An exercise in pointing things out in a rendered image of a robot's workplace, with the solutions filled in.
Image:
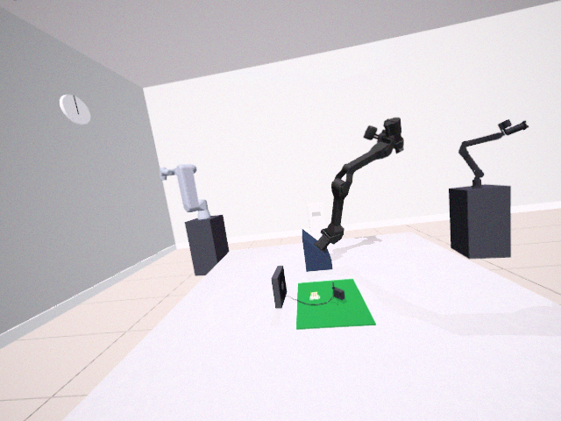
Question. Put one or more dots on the green flat board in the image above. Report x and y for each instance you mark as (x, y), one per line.
(351, 311)

